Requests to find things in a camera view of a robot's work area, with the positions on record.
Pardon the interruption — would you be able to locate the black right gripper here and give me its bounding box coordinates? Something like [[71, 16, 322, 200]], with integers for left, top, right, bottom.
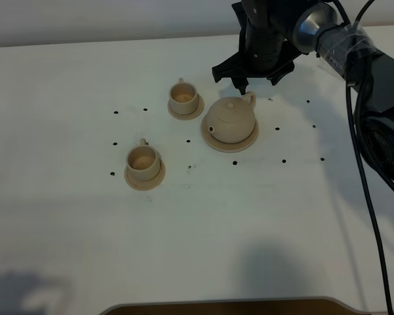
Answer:
[[212, 1, 298, 95]]

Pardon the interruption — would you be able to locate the beige ceramic teapot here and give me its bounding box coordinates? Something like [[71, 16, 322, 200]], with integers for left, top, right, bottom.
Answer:
[[206, 92, 256, 144]]

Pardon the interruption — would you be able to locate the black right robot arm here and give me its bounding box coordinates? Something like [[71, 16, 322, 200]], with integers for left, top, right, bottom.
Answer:
[[212, 1, 394, 181]]

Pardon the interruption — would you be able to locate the beige teapot saucer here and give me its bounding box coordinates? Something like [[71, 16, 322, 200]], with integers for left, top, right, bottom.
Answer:
[[201, 116, 259, 153]]

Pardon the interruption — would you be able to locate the far beige cup saucer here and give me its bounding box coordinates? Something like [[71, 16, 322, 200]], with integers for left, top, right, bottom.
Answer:
[[168, 94, 205, 120]]

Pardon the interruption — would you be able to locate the beige cup saucer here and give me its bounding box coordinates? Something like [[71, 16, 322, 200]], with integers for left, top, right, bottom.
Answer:
[[168, 94, 205, 120], [124, 161, 166, 191]]

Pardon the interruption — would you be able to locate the far beige teacup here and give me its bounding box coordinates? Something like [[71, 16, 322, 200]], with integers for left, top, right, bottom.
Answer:
[[168, 77, 199, 116]]

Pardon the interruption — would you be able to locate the beige teacup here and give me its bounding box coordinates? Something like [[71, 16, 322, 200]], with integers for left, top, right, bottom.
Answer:
[[168, 77, 199, 116], [126, 138, 161, 181]]

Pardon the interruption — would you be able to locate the near beige teacup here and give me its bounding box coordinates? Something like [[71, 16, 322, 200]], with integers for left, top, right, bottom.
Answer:
[[126, 138, 161, 181]]

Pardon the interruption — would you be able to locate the near beige cup saucer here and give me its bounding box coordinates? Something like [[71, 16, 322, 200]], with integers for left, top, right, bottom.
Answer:
[[124, 161, 166, 191]]

